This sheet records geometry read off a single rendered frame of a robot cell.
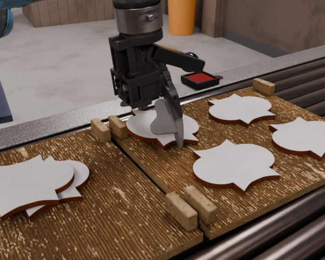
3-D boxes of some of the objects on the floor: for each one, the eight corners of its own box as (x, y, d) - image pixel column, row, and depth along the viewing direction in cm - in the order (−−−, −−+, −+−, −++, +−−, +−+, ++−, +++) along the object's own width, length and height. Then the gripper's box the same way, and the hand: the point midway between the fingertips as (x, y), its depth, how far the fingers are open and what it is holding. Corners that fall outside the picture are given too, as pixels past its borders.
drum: (201, 34, 498) (204, -19, 465) (175, 37, 482) (176, -17, 449) (186, 27, 530) (188, -22, 497) (161, 31, 514) (161, -21, 481)
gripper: (89, 25, 65) (108, 121, 75) (142, 54, 50) (156, 168, 60) (132, 15, 68) (144, 108, 79) (193, 39, 53) (198, 149, 64)
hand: (162, 130), depth 71 cm, fingers open, 14 cm apart
